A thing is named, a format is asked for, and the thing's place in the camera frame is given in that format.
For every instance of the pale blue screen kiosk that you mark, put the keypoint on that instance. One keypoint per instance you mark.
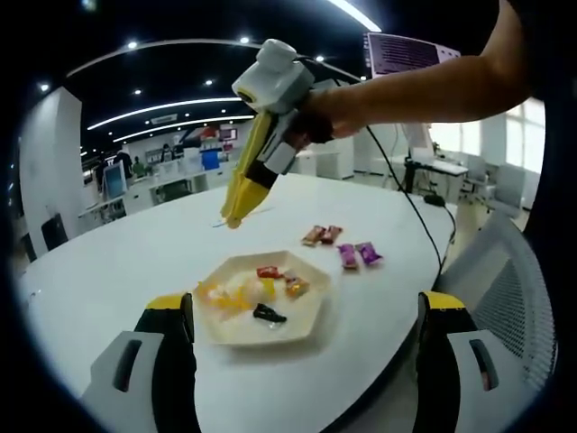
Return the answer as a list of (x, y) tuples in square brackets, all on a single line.
[(115, 179)]

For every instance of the purple food packet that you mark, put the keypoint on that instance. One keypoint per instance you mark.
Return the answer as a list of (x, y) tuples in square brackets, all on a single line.
[(369, 253), (348, 255)]

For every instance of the brown food bar packet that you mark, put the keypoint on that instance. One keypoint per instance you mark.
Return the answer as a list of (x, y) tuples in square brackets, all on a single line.
[(332, 233), (313, 234)]

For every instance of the white side desk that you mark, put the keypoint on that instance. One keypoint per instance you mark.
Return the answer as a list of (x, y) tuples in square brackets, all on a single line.
[(446, 171)]

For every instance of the person's right hand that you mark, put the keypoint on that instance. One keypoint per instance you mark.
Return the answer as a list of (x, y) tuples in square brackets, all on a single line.
[(320, 122)]

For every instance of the pale yellow food tongs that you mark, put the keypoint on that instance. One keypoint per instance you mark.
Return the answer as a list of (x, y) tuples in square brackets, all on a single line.
[(257, 135)]

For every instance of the curved ceiling light strip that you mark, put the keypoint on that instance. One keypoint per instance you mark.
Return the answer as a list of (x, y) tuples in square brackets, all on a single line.
[(180, 106)]

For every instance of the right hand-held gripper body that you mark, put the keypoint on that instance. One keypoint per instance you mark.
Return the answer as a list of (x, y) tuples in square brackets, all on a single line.
[(275, 76)]

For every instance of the beige hexagonal container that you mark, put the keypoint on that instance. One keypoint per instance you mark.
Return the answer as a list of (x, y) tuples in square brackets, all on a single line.
[(297, 325)]

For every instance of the grey mesh office chair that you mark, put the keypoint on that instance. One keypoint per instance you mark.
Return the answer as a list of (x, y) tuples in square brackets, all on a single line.
[(505, 297)]

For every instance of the red wall banner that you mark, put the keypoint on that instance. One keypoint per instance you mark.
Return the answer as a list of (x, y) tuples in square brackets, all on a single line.
[(207, 134)]

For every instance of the small orange food packet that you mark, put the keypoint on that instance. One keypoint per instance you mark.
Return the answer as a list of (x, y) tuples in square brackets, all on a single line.
[(296, 284)]

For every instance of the black food packet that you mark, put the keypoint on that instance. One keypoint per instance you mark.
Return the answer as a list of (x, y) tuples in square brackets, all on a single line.
[(268, 313)]

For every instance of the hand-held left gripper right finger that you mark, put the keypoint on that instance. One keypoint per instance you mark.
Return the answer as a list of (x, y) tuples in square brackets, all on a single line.
[(451, 388)]

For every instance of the blue storage box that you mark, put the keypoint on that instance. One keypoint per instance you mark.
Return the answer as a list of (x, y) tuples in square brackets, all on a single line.
[(210, 160)]

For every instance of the black tripod stand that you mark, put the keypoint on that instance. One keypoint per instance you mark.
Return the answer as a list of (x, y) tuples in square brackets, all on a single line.
[(412, 176)]

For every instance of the small red food packet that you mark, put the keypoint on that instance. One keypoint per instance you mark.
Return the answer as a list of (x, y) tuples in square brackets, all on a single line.
[(268, 272)]

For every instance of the white office desk row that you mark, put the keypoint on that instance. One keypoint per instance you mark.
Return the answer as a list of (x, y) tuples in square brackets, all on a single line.
[(140, 194)]

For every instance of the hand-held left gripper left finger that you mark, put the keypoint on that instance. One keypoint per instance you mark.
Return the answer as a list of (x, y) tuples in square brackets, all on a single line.
[(135, 388)]

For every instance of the large display screen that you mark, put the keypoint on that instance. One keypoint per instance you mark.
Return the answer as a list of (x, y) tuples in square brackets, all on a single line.
[(410, 56)]

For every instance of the white square pillar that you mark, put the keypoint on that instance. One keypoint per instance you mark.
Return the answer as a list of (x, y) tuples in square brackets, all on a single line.
[(49, 158)]

